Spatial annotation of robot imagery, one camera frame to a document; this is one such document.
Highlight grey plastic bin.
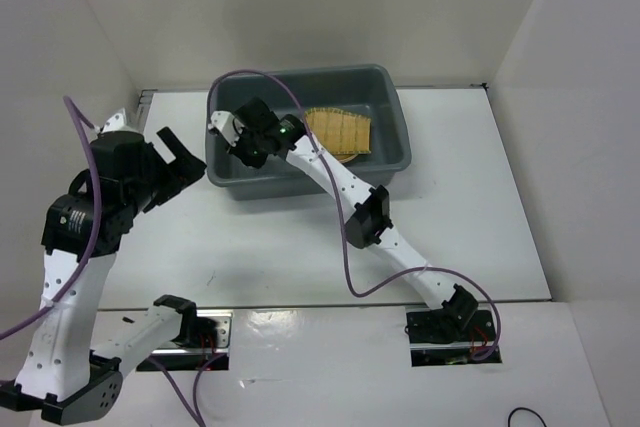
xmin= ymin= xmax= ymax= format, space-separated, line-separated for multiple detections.
xmin=205 ymin=64 xmax=412 ymax=200

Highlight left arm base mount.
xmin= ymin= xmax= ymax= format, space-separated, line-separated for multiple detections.
xmin=135 ymin=309 xmax=233 ymax=372

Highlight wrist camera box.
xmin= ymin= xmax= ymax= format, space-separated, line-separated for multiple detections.
xmin=207 ymin=110 xmax=245 ymax=147
xmin=95 ymin=108 xmax=138 ymax=135

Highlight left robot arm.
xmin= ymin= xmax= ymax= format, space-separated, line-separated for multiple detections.
xmin=1 ymin=127 xmax=206 ymax=426

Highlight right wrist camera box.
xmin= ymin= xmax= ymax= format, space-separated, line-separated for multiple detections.
xmin=207 ymin=110 xmax=245 ymax=147

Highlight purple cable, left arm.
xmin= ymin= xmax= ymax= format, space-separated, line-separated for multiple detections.
xmin=0 ymin=95 xmax=232 ymax=426

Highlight black cable loop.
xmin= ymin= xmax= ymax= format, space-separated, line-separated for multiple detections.
xmin=508 ymin=407 xmax=546 ymax=427

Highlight yellow bear plate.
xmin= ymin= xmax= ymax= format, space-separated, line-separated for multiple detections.
xmin=339 ymin=153 xmax=368 ymax=164

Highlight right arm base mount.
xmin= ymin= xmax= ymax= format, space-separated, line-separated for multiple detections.
xmin=404 ymin=309 xmax=502 ymax=367

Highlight woven bamboo tray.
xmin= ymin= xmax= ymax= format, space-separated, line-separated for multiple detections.
xmin=305 ymin=107 xmax=371 ymax=157

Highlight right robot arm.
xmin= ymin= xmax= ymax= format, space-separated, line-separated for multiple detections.
xmin=210 ymin=98 xmax=478 ymax=344

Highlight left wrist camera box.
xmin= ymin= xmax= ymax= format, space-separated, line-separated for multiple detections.
xmin=95 ymin=108 xmax=138 ymax=135

